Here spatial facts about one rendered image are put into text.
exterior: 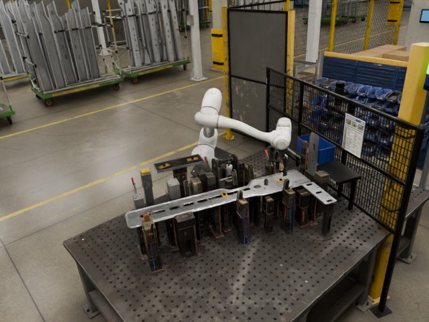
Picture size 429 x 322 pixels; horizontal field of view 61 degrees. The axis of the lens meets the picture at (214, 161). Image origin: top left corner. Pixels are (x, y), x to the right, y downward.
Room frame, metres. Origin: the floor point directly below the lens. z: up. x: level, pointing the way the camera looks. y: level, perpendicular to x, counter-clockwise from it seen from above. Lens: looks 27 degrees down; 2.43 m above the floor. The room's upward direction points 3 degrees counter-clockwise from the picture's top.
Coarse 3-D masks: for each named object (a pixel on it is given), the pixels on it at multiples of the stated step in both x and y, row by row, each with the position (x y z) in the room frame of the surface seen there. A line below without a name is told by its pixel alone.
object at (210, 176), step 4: (208, 172) 2.45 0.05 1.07; (212, 172) 2.44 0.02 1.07; (208, 176) 2.38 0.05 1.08; (212, 176) 2.38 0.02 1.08; (208, 180) 2.36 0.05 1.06; (212, 180) 2.37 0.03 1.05; (208, 184) 2.36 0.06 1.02; (212, 184) 2.37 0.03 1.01; (208, 188) 2.36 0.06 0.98; (212, 188) 2.37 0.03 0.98; (208, 208) 2.39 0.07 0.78; (208, 212) 2.40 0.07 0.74; (208, 216) 2.40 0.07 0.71
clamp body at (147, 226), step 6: (144, 222) 1.87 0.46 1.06; (150, 222) 1.87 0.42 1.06; (144, 228) 1.82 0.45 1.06; (150, 228) 1.82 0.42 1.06; (144, 234) 1.86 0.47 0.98; (156, 234) 1.83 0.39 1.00; (150, 240) 1.81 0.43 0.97; (156, 240) 1.82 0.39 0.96; (150, 246) 1.82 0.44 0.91; (156, 246) 1.83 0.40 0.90; (150, 252) 1.85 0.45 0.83; (156, 252) 1.86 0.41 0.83; (150, 258) 1.81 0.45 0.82; (156, 258) 1.82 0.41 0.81; (150, 264) 1.81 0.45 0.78; (156, 264) 1.82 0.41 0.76; (162, 264) 1.88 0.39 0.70; (150, 270) 1.83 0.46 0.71; (156, 270) 1.82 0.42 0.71; (162, 270) 1.82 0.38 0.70
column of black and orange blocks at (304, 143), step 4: (304, 144) 2.62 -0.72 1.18; (304, 148) 2.62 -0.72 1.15; (304, 152) 2.62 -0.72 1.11; (300, 156) 2.66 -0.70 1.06; (304, 156) 2.62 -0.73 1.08; (304, 160) 2.63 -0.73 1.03; (300, 164) 2.66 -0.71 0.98; (304, 164) 2.63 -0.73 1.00; (300, 168) 2.65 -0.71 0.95; (304, 168) 2.63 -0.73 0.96; (304, 172) 2.63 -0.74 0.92; (304, 188) 2.63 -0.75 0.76
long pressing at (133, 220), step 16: (272, 176) 2.46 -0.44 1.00; (288, 176) 2.44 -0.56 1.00; (304, 176) 2.43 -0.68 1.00; (208, 192) 2.28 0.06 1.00; (256, 192) 2.24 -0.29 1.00; (272, 192) 2.24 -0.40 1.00; (144, 208) 2.12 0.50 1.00; (160, 208) 2.11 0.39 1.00; (192, 208) 2.09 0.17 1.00; (128, 224) 1.95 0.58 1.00
